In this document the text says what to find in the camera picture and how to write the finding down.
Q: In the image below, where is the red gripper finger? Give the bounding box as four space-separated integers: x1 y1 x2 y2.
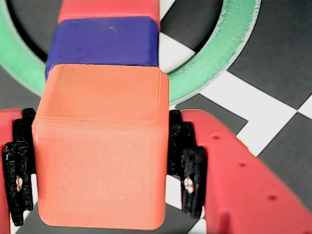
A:
0 108 38 234
168 109 312 234

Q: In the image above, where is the orange cube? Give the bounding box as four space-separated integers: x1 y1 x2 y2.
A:
31 63 170 231

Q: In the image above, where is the blue cube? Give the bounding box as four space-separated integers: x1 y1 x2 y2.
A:
45 16 160 81

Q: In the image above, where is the red cube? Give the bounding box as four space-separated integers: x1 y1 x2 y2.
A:
58 0 160 24

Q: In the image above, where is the black white checkerboard marker mat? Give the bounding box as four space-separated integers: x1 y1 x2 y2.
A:
0 0 312 234

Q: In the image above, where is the green ring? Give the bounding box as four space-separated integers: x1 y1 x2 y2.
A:
0 0 263 108

